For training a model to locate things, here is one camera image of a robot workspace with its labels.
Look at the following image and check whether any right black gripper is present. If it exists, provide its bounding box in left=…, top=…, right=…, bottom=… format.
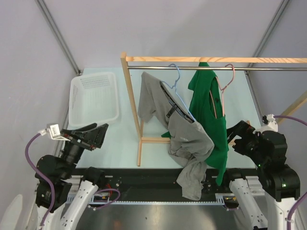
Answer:
left=218, top=119, right=266, bottom=165

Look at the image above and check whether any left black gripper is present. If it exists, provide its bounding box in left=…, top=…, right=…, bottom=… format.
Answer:
left=61, top=122, right=109, bottom=177

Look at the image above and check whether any pink wire hanger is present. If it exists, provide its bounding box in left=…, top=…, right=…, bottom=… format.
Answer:
left=210, top=63, right=236, bottom=118

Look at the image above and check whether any green t shirt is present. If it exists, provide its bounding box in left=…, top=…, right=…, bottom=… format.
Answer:
left=161, top=62, right=229, bottom=186

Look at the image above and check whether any grey t shirt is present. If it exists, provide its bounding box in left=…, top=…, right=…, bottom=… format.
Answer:
left=138, top=72, right=214, bottom=201

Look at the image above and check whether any blue wire hanger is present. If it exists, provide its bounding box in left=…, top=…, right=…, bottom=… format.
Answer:
left=162, top=63, right=196, bottom=121

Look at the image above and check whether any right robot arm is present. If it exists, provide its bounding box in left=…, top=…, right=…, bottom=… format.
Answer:
left=221, top=116, right=306, bottom=230

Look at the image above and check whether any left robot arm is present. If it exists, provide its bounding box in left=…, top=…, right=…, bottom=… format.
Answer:
left=35, top=123, right=109, bottom=230

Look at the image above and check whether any white plastic basket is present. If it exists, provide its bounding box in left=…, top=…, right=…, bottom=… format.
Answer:
left=68, top=72, right=119, bottom=127

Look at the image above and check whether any wooden clothes rack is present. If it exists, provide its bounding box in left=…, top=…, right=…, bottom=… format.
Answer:
left=120, top=52, right=307, bottom=167

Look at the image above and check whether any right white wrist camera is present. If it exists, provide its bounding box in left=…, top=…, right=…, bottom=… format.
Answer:
left=254, top=114, right=278, bottom=133

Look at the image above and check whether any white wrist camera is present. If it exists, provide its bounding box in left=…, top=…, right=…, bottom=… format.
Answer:
left=38, top=124, right=69, bottom=141
left=254, top=114, right=278, bottom=133

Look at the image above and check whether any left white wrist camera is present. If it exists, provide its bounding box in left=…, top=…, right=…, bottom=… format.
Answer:
left=38, top=124, right=69, bottom=141

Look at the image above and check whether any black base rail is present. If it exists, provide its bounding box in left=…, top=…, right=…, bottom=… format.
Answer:
left=100, top=168, right=230, bottom=202

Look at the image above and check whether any white cable duct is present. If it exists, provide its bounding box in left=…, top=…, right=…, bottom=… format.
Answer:
left=67, top=193, right=227, bottom=206

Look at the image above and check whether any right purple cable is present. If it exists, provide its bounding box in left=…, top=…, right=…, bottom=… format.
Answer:
left=273, top=115, right=307, bottom=230

